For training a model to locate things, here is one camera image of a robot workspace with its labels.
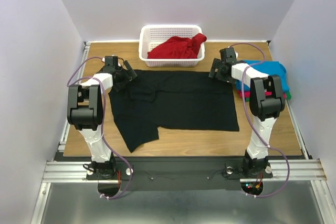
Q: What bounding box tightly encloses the black t shirt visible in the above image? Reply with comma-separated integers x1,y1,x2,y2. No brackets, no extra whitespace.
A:
109,70,239,152

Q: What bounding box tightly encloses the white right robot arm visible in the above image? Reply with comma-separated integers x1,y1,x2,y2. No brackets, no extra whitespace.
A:
209,47,285,177

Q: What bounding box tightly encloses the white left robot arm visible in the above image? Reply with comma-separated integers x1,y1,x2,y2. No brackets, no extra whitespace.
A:
67,56,137,179

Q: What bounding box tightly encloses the folded pink t shirt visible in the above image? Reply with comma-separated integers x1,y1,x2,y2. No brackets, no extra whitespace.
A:
237,89,287,100

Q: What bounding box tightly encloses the white plastic basket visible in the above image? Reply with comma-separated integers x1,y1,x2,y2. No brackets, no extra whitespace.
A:
139,25,207,67

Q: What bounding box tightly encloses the red t shirt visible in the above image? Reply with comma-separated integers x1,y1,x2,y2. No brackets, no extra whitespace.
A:
148,33,207,59

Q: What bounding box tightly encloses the folded blue t shirt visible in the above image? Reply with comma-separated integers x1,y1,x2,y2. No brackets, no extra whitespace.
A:
244,60,290,92

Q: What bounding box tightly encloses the folded green t shirt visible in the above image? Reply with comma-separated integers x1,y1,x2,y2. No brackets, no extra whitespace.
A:
243,90,292,103

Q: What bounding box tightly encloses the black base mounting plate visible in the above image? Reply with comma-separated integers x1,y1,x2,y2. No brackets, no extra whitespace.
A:
44,157,272,195

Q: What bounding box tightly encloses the aluminium frame rail left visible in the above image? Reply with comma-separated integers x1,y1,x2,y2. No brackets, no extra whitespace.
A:
58,41,91,152

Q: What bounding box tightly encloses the aluminium frame rail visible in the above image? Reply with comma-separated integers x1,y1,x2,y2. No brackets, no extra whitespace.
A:
58,41,91,152
269,101,327,181

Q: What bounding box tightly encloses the aluminium frame rail right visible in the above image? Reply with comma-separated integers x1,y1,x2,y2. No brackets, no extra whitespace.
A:
269,101,327,181

